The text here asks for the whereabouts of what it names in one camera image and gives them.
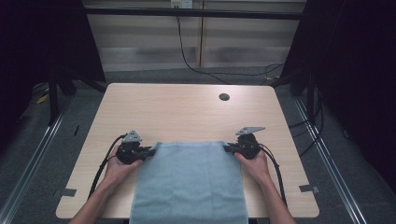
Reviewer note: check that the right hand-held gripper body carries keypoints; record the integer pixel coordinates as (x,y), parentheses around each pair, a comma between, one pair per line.
(249,147)

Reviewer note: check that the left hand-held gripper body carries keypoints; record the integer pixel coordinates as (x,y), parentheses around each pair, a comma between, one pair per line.
(129,153)

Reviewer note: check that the light blue towel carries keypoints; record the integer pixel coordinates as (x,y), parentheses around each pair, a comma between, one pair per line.
(190,183)

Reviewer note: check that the person's left hand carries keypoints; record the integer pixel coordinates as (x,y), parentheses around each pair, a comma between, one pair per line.
(120,171)

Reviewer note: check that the person's right hand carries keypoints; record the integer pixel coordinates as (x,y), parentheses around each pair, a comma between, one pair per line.
(257,169)

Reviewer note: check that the small black floor item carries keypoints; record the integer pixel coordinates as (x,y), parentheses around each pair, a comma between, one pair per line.
(76,130)

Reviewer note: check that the grey tape strip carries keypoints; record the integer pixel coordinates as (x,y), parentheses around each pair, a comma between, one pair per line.
(308,189)
(68,192)

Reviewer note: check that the black metal stand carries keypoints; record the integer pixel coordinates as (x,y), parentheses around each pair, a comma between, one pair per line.
(53,99)

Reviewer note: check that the yellow floor item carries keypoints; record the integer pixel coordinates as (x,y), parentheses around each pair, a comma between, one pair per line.
(42,99)

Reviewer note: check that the black curtain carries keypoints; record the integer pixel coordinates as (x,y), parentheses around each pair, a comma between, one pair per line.
(355,77)
(40,43)

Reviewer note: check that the metal floor rail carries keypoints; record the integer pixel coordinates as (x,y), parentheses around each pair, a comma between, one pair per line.
(29,161)
(333,168)

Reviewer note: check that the black horizontal frame bar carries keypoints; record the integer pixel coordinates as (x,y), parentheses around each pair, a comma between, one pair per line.
(193,13)

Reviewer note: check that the white wall power outlet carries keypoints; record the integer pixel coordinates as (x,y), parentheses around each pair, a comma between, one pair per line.
(181,3)

